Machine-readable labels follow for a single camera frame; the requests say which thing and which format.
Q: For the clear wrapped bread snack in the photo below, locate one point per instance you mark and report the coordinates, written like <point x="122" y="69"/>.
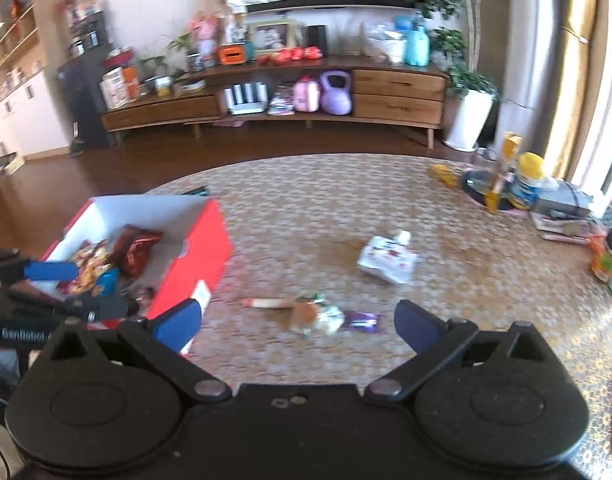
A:
<point x="332" y="321"/>

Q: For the orange radio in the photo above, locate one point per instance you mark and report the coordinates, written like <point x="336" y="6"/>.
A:
<point x="233" y="53"/>

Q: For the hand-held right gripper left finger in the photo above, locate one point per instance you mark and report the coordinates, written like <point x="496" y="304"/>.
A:
<point x="178" y="327"/>

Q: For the clear plastic bag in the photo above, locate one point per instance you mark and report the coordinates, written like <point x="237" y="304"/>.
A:
<point x="383" y="40"/>

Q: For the clear drinking glass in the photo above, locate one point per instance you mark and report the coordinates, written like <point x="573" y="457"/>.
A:
<point x="486" y="162"/>

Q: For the yellow candy wrapper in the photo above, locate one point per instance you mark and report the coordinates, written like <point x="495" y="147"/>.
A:
<point x="443" y="175"/>

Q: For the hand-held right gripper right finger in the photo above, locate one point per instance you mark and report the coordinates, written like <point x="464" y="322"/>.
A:
<point x="416" y="330"/>

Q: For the black floor cabinet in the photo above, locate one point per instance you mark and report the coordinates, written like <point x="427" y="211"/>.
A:
<point x="85" y="105"/>

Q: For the yellow lid supplement bottle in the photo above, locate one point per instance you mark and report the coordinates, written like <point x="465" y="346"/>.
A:
<point x="526" y="185"/>

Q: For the green plant in white pot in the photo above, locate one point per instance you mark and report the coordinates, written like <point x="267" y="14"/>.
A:
<point x="468" y="120"/>

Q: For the teal bottle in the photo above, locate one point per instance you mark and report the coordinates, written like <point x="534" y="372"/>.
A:
<point x="417" y="45"/>

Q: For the white router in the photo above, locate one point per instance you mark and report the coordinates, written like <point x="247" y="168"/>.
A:
<point x="243" y="97"/>

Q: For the tall yellow packet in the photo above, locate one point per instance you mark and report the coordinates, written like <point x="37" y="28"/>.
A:
<point x="508" y="147"/>

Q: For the pink toy case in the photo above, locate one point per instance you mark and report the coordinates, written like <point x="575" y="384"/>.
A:
<point x="306" y="96"/>

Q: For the red cardboard box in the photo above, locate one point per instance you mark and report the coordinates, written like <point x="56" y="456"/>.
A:
<point x="205" y="255"/>

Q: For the orange label jar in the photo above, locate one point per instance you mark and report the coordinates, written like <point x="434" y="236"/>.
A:
<point x="608" y="255"/>

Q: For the gold curtain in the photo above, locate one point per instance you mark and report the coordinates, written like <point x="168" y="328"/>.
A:
<point x="571" y="60"/>

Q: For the red wrapped apple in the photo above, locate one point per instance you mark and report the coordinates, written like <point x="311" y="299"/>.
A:
<point x="282" y="55"/>
<point x="312" y="52"/>
<point x="263" y="59"/>
<point x="297" y="53"/>

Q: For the white spout pouch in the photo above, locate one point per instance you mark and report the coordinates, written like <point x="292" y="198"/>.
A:
<point x="388" y="255"/>

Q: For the sausage stick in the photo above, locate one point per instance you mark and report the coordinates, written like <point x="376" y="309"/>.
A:
<point x="268" y="302"/>

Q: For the framed photo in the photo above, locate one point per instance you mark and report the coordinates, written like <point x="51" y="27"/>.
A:
<point x="271" y="35"/>

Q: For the wooden tv cabinet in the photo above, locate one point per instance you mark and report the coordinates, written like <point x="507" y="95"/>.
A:
<point x="396" y="95"/>

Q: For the orange white carton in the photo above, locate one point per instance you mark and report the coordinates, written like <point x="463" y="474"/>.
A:
<point x="118" y="87"/>

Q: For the black speaker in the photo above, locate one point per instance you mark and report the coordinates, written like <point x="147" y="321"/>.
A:
<point x="317" y="37"/>

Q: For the clear wrapped orange candy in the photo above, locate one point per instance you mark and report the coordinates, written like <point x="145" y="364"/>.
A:
<point x="303" y="316"/>

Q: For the wall shelf unit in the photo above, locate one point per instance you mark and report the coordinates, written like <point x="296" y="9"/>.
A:
<point x="10" y="60"/>

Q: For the small green potted plant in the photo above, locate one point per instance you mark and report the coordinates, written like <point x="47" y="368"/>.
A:
<point x="153" y="66"/>

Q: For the pink flower decoration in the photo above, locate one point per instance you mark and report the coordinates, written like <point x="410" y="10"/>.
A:
<point x="203" y="30"/>

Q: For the stack of magazines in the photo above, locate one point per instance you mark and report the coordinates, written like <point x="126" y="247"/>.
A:
<point x="281" y="102"/>

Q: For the pink papers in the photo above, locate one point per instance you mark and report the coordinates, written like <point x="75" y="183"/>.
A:
<point x="556" y="229"/>

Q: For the dark round coaster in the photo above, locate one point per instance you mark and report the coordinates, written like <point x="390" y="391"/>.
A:
<point x="473" y="185"/>

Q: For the purple kettlebell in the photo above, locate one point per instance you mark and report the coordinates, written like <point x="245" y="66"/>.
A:
<point x="336" y="97"/>

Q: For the purple candy wrapper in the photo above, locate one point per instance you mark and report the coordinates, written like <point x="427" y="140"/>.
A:
<point x="363" y="321"/>

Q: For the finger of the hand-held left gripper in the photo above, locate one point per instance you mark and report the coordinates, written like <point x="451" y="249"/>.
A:
<point x="50" y="270"/>
<point x="108" y="284"/>

